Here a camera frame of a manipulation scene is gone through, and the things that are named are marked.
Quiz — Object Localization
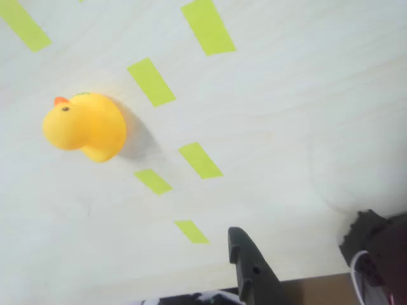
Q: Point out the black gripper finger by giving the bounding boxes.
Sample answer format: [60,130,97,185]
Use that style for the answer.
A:
[227,226,286,305]

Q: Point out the yellow rubber duck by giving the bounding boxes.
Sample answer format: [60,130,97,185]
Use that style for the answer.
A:
[42,91,128,164]

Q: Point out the red white arm wire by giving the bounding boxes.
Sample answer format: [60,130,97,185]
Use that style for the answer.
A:
[348,250,371,305]

